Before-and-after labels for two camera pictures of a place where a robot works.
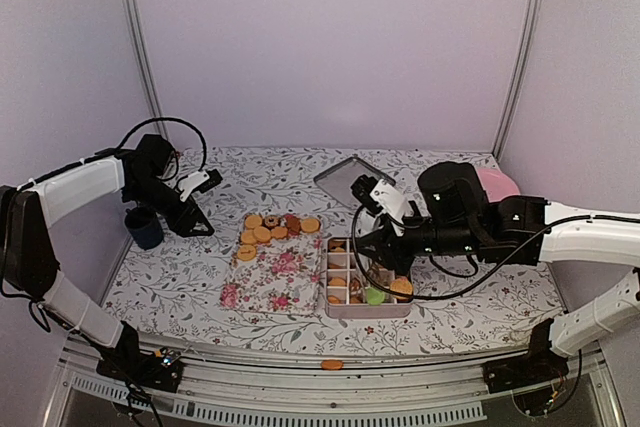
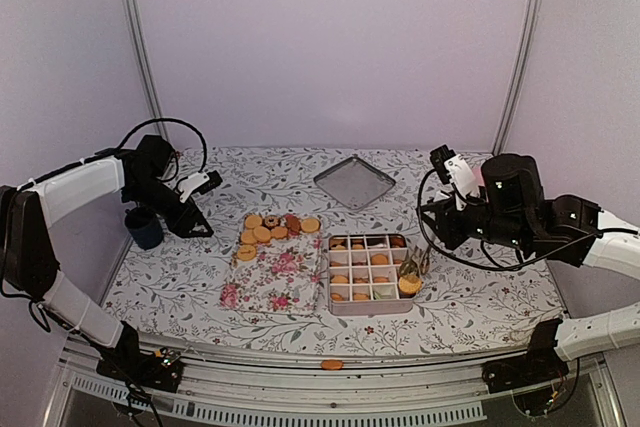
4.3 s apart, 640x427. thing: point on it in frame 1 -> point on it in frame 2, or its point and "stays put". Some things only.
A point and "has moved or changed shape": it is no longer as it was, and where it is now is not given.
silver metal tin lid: [338, 179] stays put
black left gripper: [176, 222] stays put
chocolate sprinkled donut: [271, 221] stays put
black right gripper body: [400, 261] -> [454, 235]
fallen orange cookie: [332, 364] stays put
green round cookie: [374, 296] -> [385, 292]
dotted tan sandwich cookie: [401, 285] has moved or changed shape
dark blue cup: [144, 226] stays put
